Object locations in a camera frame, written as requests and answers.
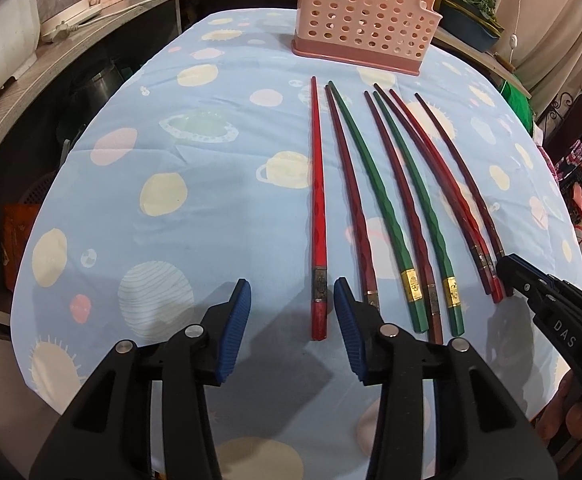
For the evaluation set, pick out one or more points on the blue planet print tablecloth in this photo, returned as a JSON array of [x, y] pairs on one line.
[[196, 235]]

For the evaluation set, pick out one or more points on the dark red chopstick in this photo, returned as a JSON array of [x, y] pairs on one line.
[[345, 160], [432, 300], [479, 255], [496, 245]]

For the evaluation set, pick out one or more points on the beige curtain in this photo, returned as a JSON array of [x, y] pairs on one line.
[[546, 20]]

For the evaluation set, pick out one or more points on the steel pot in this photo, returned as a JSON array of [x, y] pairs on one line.
[[96, 82]]

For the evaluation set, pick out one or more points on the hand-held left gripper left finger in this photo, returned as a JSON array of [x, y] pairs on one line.
[[235, 332]]

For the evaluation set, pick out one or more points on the dark metal chair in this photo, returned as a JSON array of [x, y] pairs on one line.
[[581, 115]]

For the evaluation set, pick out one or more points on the green chopstick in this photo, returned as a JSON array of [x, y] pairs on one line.
[[452, 292], [411, 285]]

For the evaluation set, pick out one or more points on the leafy greens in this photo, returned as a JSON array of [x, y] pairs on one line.
[[476, 2]]

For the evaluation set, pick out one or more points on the green plastic bag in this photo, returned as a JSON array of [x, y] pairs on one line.
[[518, 97]]

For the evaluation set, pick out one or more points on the orange red plastic bag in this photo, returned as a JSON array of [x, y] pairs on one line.
[[21, 245]]

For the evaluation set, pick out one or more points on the person's right hand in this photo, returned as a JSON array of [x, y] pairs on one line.
[[578, 420]]

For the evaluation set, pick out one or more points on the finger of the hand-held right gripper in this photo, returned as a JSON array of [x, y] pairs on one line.
[[516, 272]]

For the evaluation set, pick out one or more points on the bright red chopstick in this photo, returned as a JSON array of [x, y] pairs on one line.
[[497, 294], [316, 185]]

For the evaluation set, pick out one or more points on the pink perforated plastic basket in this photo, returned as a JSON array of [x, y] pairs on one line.
[[366, 20]]

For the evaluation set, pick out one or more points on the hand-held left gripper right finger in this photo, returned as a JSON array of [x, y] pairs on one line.
[[351, 335]]

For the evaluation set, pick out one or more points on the blue plastic basin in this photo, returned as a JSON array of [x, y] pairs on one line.
[[466, 30]]

